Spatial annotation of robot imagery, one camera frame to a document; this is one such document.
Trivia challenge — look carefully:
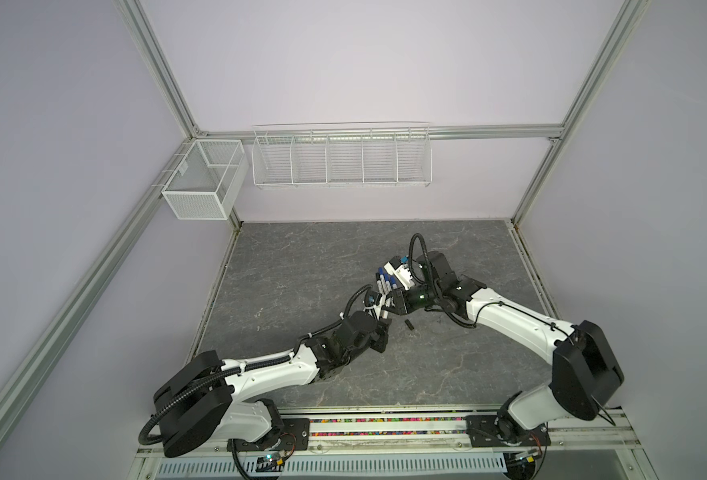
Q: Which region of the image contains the white marker black tip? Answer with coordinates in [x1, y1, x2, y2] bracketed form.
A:
[375, 275, 385, 295]

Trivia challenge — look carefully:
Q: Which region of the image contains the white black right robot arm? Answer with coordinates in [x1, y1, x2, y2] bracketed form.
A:
[377, 251, 625, 445]

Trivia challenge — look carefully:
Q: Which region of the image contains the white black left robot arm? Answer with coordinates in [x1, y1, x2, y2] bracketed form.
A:
[138, 311, 391, 458]

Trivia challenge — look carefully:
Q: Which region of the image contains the white mesh box basket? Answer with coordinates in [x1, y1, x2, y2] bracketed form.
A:
[162, 139, 248, 221]

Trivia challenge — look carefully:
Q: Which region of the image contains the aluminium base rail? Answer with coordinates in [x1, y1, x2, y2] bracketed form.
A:
[268, 407, 643, 451]

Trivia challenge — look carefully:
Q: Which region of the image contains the white vented cable duct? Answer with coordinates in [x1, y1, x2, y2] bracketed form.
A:
[174, 452, 509, 479]

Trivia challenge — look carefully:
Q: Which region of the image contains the back aluminium frame beam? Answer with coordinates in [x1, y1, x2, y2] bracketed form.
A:
[198, 121, 565, 144]

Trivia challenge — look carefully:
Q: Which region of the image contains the aluminium frame beam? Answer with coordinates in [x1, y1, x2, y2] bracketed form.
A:
[198, 121, 565, 144]
[0, 139, 194, 450]

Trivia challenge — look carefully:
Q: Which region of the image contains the white wire shelf basket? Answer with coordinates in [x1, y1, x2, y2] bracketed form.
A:
[251, 122, 433, 188]

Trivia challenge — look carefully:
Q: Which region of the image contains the right aluminium frame post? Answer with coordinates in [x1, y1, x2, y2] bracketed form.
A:
[511, 0, 649, 230]

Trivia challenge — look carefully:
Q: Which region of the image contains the left aluminium frame beam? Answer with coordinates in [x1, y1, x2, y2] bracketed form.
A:
[0, 139, 194, 450]

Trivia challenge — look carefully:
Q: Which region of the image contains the aluminium corner frame post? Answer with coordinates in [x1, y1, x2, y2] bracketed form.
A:
[114, 0, 201, 138]

